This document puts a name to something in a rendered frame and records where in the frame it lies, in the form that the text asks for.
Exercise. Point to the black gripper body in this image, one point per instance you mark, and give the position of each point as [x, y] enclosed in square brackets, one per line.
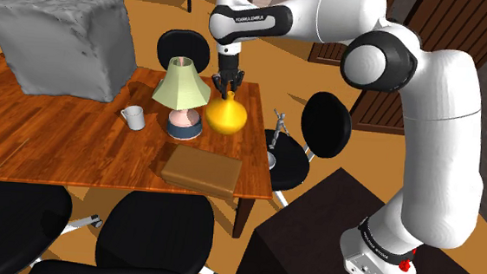
[229, 64]

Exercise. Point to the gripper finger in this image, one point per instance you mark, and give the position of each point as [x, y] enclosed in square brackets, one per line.
[238, 79]
[222, 88]

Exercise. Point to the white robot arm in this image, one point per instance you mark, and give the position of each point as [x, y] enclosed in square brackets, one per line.
[438, 135]

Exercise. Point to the yellow round vase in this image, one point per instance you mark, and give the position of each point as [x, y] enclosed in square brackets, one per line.
[226, 116]

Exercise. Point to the green shade table lamp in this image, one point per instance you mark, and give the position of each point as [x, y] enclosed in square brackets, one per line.
[181, 88]

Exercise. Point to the black office chair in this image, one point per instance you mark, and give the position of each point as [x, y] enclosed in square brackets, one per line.
[157, 233]
[9, 228]
[183, 46]
[324, 124]

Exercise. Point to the grey human figure statuette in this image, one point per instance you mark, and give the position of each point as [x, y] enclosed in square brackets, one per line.
[278, 128]

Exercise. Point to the flat brown box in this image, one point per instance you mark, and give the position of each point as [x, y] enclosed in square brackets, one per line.
[201, 171]

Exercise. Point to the white mug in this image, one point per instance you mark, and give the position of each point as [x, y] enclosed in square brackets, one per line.
[135, 118]

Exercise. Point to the grey lumpy block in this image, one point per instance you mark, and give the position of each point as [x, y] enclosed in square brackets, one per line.
[63, 41]

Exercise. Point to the brown wooden table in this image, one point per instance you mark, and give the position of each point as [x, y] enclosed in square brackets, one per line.
[57, 142]

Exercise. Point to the dark robot stand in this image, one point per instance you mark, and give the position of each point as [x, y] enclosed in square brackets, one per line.
[304, 242]

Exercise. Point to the brown slatted wooden cabinet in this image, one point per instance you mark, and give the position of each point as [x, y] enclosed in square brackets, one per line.
[445, 22]

